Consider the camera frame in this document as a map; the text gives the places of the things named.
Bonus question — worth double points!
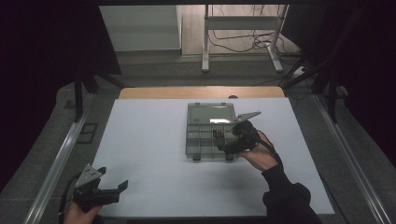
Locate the person's right hand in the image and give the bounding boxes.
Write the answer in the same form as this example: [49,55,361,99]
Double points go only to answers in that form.
[238,133,280,173]

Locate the white power strip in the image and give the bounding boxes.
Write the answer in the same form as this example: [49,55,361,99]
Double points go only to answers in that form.
[291,65,308,77]

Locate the white panel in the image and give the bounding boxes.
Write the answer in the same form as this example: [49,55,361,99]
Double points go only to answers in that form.
[98,5,182,52]

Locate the person's left hand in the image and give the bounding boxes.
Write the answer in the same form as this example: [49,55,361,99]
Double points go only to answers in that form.
[63,200,104,224]

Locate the white metal desk frame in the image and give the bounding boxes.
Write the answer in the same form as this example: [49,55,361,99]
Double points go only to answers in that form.
[201,4,290,75]

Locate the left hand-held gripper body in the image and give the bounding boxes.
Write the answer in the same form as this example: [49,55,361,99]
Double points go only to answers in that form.
[72,163,121,209]

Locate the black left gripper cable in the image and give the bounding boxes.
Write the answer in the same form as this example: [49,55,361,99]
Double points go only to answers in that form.
[58,172,82,224]

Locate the wooden table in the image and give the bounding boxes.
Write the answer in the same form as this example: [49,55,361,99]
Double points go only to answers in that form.
[119,86,286,100]

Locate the white table mat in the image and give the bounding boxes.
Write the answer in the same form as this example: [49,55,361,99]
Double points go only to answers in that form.
[92,97,336,218]

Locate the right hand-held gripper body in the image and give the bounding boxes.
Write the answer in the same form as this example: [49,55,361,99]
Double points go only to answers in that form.
[231,110,262,151]

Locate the clear grey compartment storage box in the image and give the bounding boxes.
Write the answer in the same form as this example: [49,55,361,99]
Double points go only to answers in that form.
[185,102,241,162]

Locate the black floor cables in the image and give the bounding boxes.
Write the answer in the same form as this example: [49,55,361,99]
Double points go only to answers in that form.
[207,4,302,54]

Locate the black floor outlet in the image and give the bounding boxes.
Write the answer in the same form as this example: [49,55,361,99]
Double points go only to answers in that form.
[76,122,99,145]

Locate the black metal stand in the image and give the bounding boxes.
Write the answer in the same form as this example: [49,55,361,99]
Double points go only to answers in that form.
[283,57,342,124]
[72,60,127,124]

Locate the aluminium rail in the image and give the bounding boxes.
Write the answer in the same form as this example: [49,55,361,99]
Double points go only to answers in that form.
[21,92,97,224]
[312,92,394,224]

